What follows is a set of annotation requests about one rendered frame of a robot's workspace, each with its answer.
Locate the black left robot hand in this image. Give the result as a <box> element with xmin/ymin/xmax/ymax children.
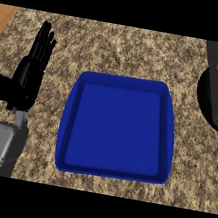
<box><xmin>5</xmin><ymin>16</ymin><xmax>61</xmax><ymax>117</ymax></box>

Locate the blue square tray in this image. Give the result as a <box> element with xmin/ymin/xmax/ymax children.
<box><xmin>51</xmin><ymin>65</ymin><xmax>186</xmax><ymax>190</ymax></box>

